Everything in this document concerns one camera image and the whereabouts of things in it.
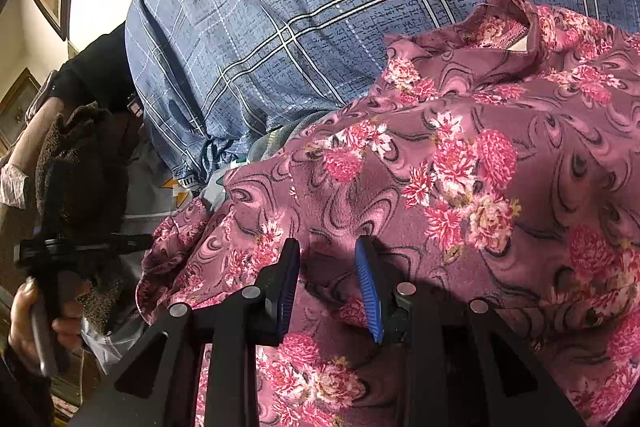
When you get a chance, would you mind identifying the maroon floral garment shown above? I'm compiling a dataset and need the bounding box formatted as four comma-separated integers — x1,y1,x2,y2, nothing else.
135,0,640,427

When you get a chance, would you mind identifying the black garment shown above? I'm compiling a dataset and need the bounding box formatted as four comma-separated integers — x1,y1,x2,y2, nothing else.
59,23,147,118

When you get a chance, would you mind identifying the person's left hand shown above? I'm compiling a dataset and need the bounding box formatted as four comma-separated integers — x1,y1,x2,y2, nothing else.
9,279,95,374

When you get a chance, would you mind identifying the grey star print blanket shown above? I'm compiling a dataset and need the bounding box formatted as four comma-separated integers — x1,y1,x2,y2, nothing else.
117,139,236,240

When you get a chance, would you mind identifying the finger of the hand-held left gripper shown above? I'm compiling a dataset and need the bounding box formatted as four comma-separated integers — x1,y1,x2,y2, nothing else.
67,233,154,258

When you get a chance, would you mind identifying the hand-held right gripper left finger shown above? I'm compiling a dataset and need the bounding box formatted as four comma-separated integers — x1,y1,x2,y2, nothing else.
67,238,302,427

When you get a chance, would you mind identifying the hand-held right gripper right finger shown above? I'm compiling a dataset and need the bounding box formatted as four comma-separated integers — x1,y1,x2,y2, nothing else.
354,236,587,427

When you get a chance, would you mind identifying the brown towel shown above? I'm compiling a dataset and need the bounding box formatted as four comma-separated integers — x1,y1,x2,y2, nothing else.
34,101,148,333

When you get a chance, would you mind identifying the blue plaid bedsheet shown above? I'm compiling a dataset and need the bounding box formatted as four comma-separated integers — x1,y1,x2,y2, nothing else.
124,0,632,180

